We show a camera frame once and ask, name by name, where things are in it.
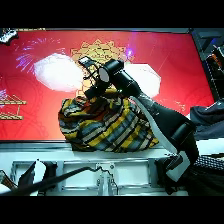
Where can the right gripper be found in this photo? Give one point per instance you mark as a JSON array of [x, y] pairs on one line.
[[97, 89]]

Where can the yellow grey striped shirt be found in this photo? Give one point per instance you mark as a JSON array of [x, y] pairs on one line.
[[110, 126]]

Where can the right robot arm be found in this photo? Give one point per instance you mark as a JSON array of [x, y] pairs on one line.
[[166, 120]]

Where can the dark grey garment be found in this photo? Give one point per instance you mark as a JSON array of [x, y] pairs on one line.
[[206, 116]]

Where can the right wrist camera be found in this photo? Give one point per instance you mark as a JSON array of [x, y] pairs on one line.
[[87, 63]]

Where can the silver frame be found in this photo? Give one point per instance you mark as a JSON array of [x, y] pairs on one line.
[[133, 173]]

